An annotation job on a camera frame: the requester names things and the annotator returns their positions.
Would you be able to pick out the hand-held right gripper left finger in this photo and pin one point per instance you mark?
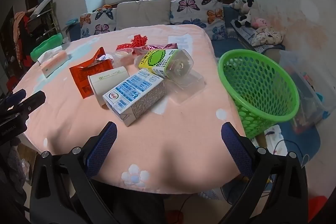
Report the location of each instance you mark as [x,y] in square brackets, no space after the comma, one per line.
[102,145]

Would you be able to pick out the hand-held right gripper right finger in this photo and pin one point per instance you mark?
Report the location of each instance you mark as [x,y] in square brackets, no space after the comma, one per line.
[236,148]

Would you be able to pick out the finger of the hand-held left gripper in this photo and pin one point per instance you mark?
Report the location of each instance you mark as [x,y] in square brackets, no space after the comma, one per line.
[32,102]
[14,98]

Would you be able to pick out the green plastic mesh basket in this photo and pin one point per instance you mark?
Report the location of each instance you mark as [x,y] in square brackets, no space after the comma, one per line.
[262,119]

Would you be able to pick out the red snack packet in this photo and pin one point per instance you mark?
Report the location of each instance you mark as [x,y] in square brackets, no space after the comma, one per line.
[84,74]

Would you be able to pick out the blue white milk carton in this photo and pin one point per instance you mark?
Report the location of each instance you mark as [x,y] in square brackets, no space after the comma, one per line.
[131,92]

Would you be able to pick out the white paper cup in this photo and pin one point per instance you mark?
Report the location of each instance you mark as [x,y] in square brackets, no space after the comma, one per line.
[105,82]

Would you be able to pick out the yogurt cup with berry lid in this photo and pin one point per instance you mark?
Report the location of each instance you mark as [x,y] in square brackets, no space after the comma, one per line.
[107,58]

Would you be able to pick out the clear bottle with green label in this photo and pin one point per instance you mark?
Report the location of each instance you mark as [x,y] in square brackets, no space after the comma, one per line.
[157,61]

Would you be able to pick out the white power strip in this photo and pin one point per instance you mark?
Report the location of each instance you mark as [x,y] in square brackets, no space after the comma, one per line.
[275,138]

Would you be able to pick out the pink tissue pack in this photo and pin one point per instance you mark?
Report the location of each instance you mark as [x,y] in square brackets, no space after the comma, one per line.
[53,64]

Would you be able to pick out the pink printed blanket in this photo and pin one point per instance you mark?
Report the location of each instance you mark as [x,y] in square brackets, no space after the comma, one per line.
[183,134]

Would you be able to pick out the green plastic container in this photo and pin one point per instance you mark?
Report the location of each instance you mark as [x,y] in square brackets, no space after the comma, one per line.
[46,45]

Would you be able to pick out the hanging clothes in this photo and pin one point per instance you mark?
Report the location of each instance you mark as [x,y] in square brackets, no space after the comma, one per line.
[22,35]

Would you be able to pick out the blue floor mat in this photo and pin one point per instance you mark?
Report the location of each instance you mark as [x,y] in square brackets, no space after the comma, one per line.
[307,142]

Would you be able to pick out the metal rack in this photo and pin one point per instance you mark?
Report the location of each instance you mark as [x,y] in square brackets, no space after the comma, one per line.
[44,16]

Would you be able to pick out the clear plastic storage box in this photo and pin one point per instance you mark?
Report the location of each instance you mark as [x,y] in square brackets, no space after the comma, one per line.
[309,98]

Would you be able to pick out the teal bag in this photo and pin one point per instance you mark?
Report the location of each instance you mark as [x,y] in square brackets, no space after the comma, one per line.
[72,22]

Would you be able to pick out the red plastic object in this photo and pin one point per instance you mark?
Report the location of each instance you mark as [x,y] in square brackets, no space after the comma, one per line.
[317,207]

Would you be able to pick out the blue sofa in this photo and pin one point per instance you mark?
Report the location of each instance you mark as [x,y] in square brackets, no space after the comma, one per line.
[223,47]

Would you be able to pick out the butterfly print pillow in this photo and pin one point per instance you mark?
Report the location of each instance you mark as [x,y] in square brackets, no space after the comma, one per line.
[197,12]
[98,22]

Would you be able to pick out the red foam fruit net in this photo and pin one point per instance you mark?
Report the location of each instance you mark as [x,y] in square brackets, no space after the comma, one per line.
[137,41]

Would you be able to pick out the checked blue cloth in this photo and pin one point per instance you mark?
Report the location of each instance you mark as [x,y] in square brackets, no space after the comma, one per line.
[242,32]

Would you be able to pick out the cream patterned cloth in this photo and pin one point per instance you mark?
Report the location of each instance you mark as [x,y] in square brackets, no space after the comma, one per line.
[267,36]

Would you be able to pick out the pink plush toy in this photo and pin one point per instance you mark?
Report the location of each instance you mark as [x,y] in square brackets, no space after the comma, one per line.
[260,22]

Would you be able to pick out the black white cow plush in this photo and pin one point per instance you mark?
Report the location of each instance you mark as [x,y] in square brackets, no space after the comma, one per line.
[248,12]

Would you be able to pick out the beige cushion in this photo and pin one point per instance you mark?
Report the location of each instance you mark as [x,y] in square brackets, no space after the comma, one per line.
[143,12]

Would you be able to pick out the grey plush toy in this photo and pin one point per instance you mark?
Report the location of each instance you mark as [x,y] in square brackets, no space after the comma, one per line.
[236,4]

